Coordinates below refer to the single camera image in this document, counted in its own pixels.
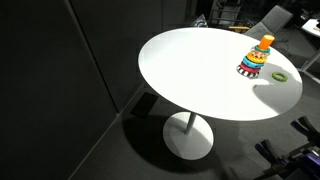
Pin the black floor plate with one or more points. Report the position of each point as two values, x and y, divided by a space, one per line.
144 105

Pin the white table pedestal base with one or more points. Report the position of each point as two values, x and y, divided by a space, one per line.
188 136

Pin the orange ring stacker stand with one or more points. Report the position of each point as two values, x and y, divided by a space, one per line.
266 41

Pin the black clamp handles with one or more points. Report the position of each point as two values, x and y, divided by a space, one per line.
302 163

